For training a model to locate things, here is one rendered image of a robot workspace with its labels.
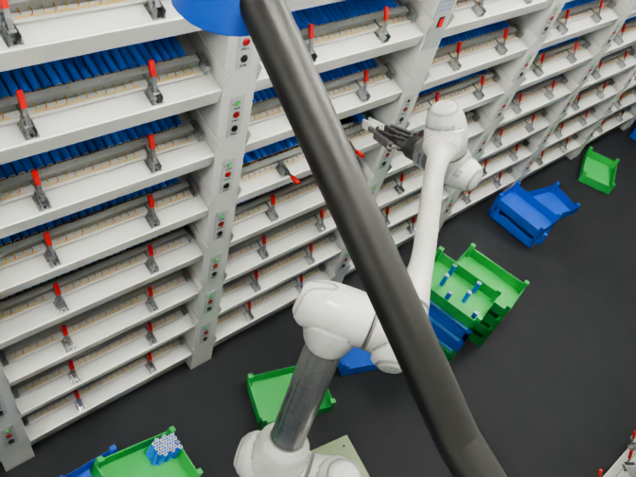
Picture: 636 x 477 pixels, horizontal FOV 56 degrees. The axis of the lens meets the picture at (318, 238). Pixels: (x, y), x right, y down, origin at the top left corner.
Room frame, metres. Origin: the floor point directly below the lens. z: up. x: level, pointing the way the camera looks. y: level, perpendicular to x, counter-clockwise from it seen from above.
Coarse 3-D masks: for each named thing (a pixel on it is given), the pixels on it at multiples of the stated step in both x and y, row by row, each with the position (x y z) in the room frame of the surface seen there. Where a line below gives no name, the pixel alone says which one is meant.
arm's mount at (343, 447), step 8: (336, 440) 0.93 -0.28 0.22; (344, 440) 0.94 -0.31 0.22; (320, 448) 0.88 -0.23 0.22; (328, 448) 0.89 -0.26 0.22; (336, 448) 0.90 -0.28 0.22; (344, 448) 0.91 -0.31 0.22; (352, 448) 0.92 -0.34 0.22; (344, 456) 0.88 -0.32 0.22; (352, 456) 0.89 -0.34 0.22; (360, 464) 0.87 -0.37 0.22
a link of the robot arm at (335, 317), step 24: (312, 288) 0.90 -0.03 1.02; (336, 288) 0.91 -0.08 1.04; (312, 312) 0.84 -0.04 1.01; (336, 312) 0.85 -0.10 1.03; (360, 312) 0.86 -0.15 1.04; (312, 336) 0.82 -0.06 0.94; (336, 336) 0.82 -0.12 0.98; (360, 336) 0.83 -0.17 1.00; (312, 360) 0.81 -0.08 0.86; (336, 360) 0.83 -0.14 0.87; (312, 384) 0.78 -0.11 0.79; (288, 408) 0.76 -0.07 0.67; (312, 408) 0.77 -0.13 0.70; (264, 432) 0.75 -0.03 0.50; (288, 432) 0.73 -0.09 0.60; (240, 456) 0.69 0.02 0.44; (264, 456) 0.68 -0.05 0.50; (288, 456) 0.69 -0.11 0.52; (312, 456) 0.75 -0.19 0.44
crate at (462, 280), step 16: (448, 256) 1.71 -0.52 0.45; (448, 272) 1.68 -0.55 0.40; (464, 272) 1.67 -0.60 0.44; (432, 288) 1.57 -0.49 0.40; (448, 288) 1.60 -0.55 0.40; (464, 288) 1.62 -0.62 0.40; (480, 288) 1.64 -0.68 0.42; (448, 304) 1.48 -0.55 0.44; (464, 304) 1.54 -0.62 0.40; (480, 304) 1.57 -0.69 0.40; (464, 320) 1.45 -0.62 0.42; (480, 320) 1.43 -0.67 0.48
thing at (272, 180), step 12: (360, 144) 1.61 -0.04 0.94; (372, 144) 1.63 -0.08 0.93; (300, 168) 1.40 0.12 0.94; (240, 180) 1.26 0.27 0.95; (252, 180) 1.28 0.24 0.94; (264, 180) 1.30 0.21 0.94; (276, 180) 1.32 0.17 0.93; (288, 180) 1.35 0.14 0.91; (240, 192) 1.22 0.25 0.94; (252, 192) 1.24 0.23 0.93; (264, 192) 1.29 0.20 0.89
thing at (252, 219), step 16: (368, 176) 1.68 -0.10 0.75; (272, 192) 1.42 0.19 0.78; (288, 192) 1.46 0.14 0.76; (304, 192) 1.50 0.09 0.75; (320, 192) 1.53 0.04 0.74; (240, 208) 1.31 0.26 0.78; (256, 208) 1.36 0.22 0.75; (272, 208) 1.35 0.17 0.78; (288, 208) 1.41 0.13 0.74; (304, 208) 1.44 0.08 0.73; (240, 224) 1.27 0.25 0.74; (256, 224) 1.30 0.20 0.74; (272, 224) 1.33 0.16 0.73; (240, 240) 1.24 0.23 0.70
